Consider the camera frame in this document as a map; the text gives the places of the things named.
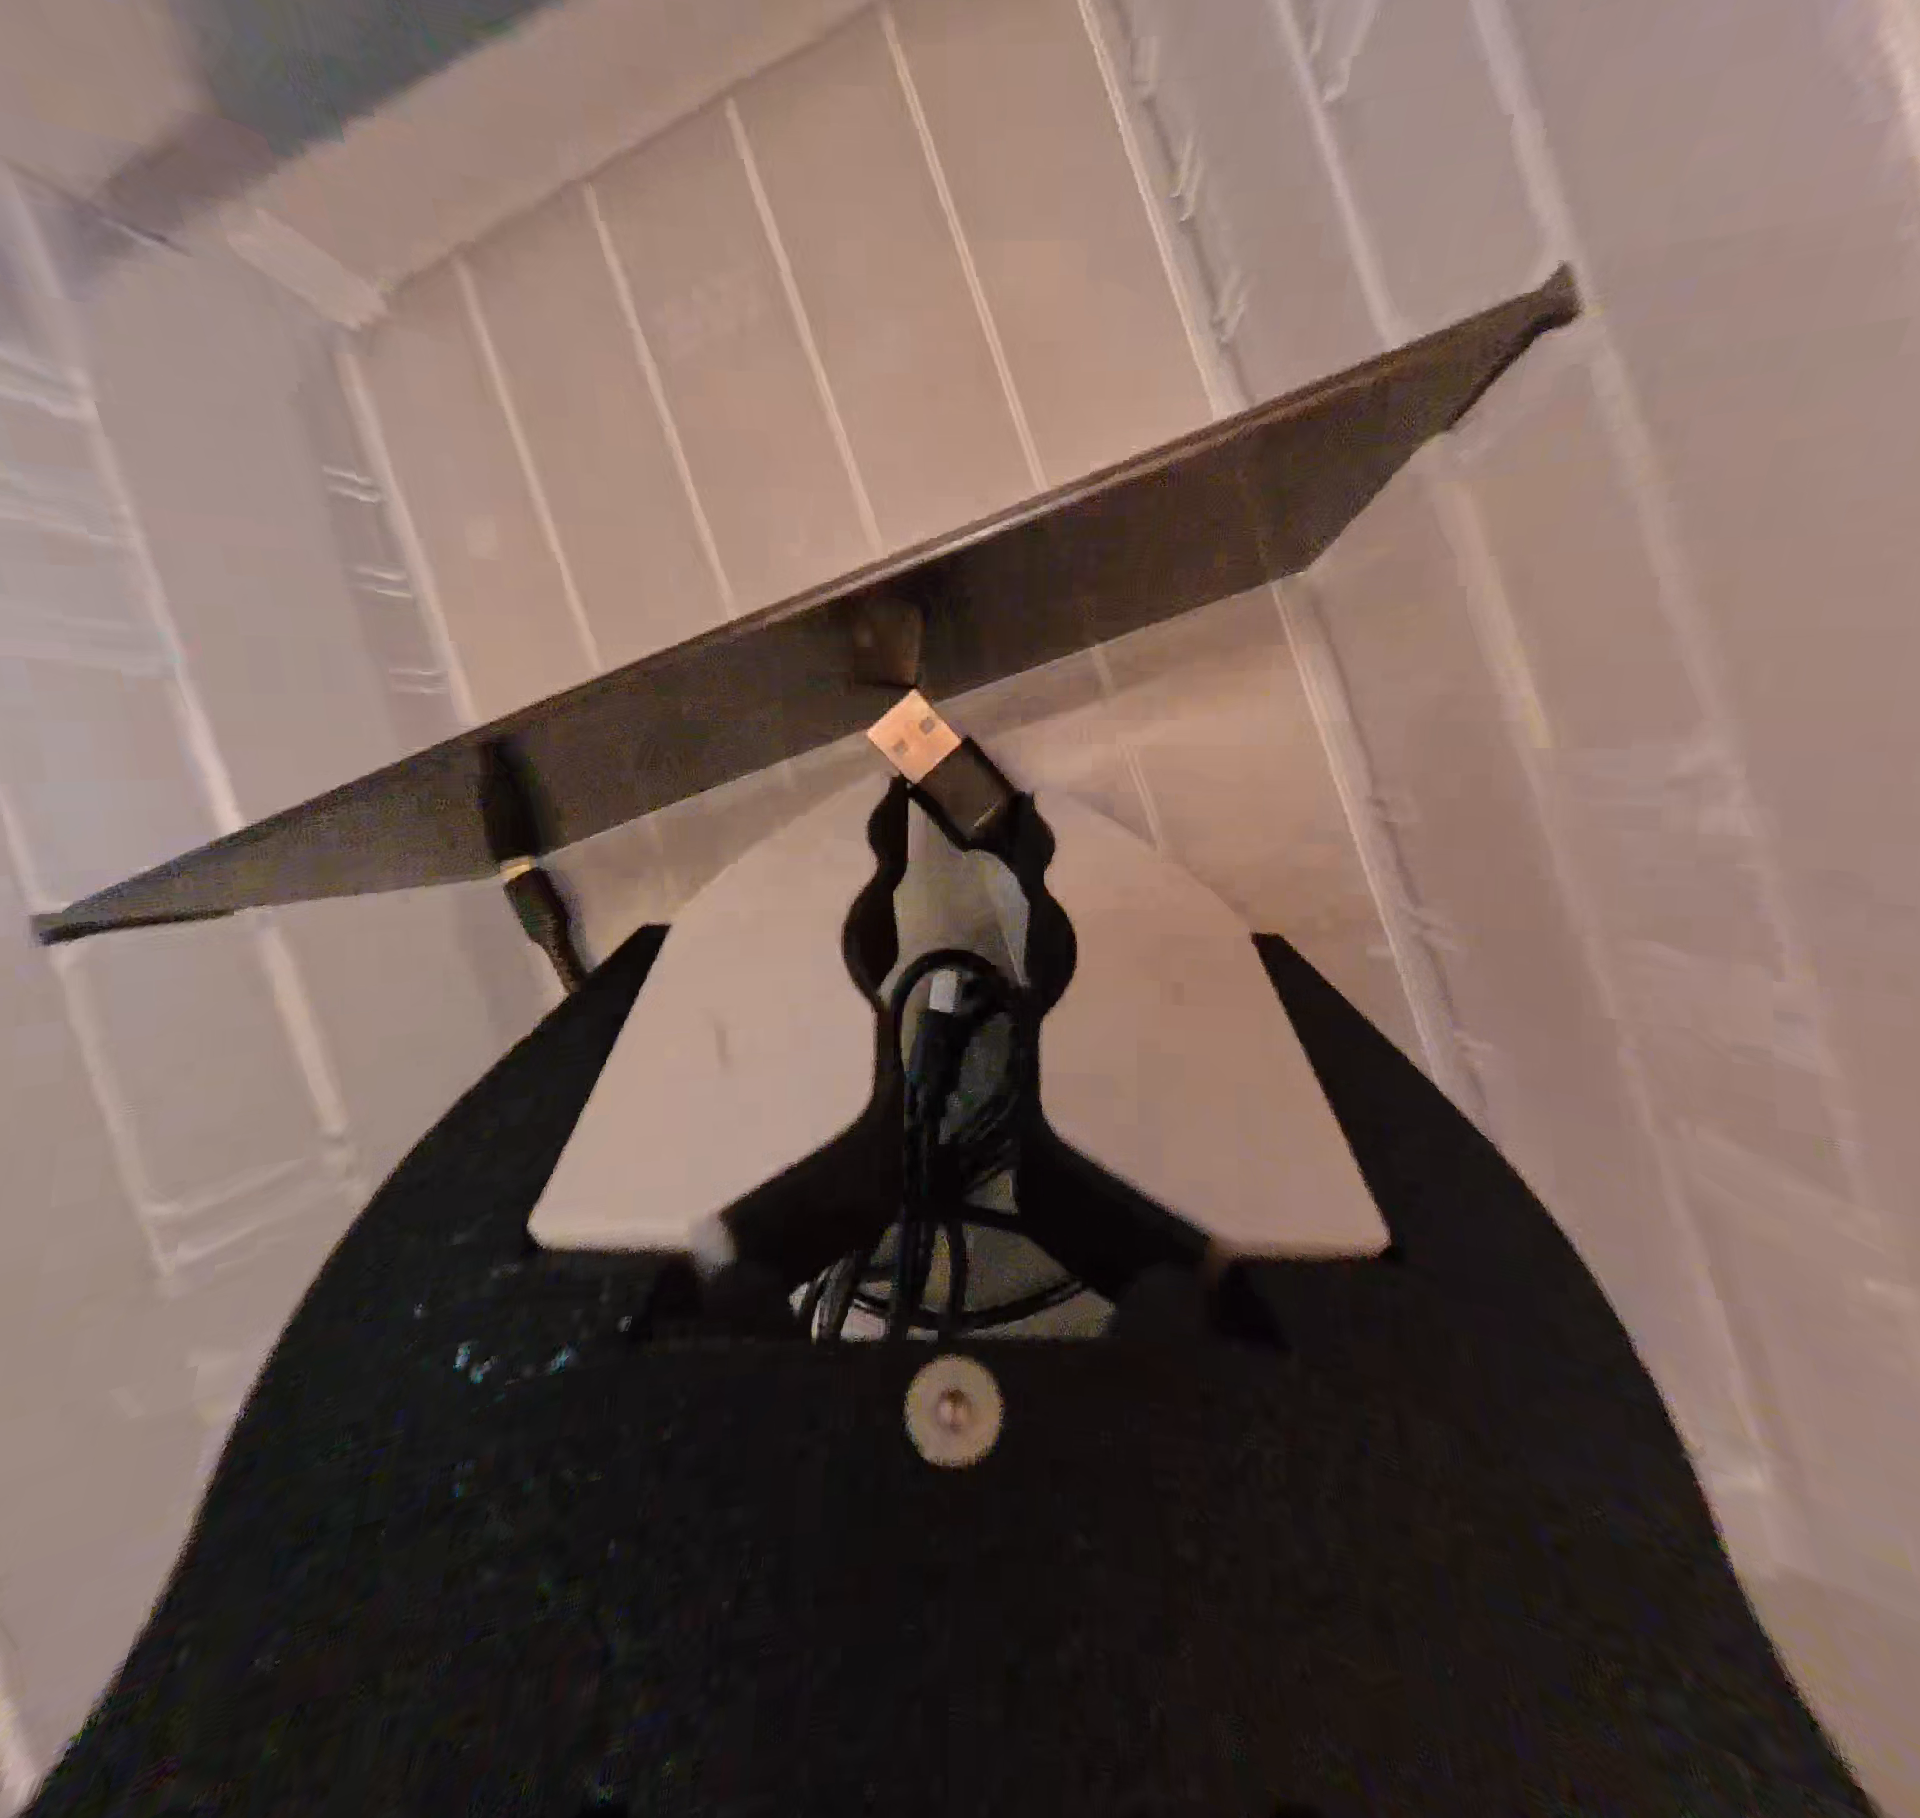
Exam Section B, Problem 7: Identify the black usb hub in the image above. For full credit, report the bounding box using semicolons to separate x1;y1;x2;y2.
30;267;1582;949

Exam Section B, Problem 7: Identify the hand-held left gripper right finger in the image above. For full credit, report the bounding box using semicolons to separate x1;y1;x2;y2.
1024;790;1394;1293

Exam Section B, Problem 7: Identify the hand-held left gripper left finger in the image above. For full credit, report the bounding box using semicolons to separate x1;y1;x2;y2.
525;781;915;1280

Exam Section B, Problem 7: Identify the black usb cable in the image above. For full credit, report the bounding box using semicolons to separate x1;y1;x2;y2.
486;691;1118;1348

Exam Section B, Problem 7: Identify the clear plastic bin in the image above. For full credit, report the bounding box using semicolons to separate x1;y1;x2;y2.
0;0;1920;1818

